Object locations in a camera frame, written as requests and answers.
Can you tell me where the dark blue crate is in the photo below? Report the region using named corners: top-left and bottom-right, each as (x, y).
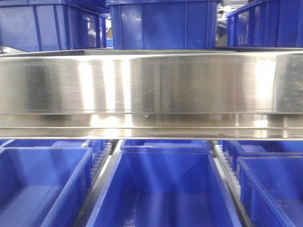
top-left (106, 0), bottom-right (219, 50)
top-left (0, 0), bottom-right (107, 52)
top-left (226, 0), bottom-right (303, 47)

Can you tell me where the dark blue bin lower right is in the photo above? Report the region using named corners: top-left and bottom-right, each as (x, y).
top-left (219, 140), bottom-right (303, 227)

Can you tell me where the dark blue bin lower left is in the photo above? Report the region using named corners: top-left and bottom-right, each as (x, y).
top-left (0, 140), bottom-right (103, 227)

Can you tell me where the dark blue crate top centre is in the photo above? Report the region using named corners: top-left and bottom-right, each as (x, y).
top-left (106, 0), bottom-right (219, 50)

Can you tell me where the dark blue bin lower centre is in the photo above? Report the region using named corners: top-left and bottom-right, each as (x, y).
top-left (87, 140), bottom-right (241, 227)

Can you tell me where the steel shelf front beam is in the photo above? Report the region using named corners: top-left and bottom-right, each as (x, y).
top-left (0, 47), bottom-right (303, 140)

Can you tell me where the dark blue bin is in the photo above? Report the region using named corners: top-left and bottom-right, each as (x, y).
top-left (0, 140), bottom-right (103, 227)
top-left (87, 140), bottom-right (241, 227)
top-left (219, 140), bottom-right (303, 227)

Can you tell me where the dark blue crate top left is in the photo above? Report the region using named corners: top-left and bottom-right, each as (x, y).
top-left (0, 0), bottom-right (107, 52)

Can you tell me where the dark blue crate top right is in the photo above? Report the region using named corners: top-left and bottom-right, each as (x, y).
top-left (226, 0), bottom-right (303, 47)

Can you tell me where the white roller track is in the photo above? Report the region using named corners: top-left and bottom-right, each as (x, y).
top-left (211, 140), bottom-right (254, 227)

